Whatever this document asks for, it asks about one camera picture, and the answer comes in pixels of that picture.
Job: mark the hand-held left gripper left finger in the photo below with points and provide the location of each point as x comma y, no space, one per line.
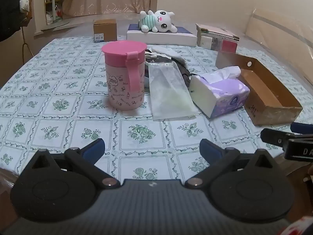
94,147

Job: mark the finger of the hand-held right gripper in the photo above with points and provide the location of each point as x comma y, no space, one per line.
302,128
273,137

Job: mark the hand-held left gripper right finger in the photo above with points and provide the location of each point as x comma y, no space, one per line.
210,149

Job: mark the white cloth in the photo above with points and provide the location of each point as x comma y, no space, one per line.
168,51

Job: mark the green floral tablecloth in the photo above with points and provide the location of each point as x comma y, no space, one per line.
61,127

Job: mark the purple tissue pack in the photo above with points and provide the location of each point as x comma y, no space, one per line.
227,95

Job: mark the pink lidded cup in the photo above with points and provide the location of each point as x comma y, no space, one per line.
119,85

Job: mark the translucent plastic bag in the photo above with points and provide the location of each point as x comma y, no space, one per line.
168,95

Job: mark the red patterned cloth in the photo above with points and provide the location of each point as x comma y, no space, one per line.
300,229

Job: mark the thick red white book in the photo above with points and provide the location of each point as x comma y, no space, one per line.
227,46

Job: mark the thin white book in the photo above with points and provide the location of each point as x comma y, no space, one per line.
221,36

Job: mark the small closed cardboard box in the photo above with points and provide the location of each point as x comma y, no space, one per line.
105,30

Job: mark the pink cover book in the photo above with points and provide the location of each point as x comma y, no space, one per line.
215,28

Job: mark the flat white blue box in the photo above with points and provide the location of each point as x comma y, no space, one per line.
159,38

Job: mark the white plush rabbit toy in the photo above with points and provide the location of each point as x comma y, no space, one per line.
162,20

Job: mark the black jacket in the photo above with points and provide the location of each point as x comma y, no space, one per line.
9,9

